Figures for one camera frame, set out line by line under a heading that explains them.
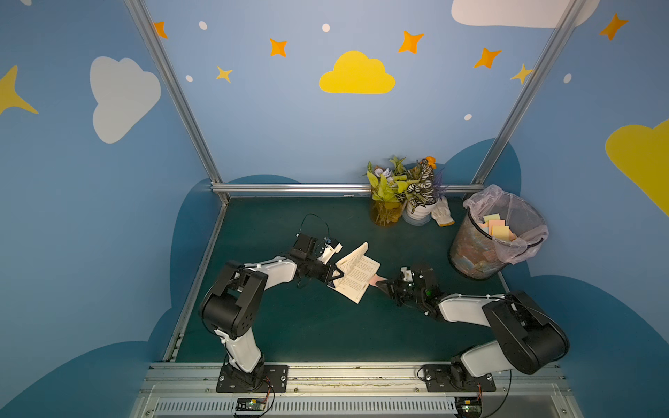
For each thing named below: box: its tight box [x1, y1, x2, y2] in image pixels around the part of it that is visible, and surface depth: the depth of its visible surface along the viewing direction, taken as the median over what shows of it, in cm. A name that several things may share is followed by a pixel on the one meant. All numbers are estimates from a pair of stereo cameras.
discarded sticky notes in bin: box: [478, 213, 517, 242], surface depth 95 cm
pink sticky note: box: [368, 273, 389, 287], surface depth 94 cm
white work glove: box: [431, 195, 456, 228], surface depth 117 cm
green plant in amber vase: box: [366, 155, 419, 228], surface depth 101 cm
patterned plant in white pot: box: [395, 155, 448, 227], surface depth 97 cm
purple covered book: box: [327, 241, 381, 305], surface depth 95 cm
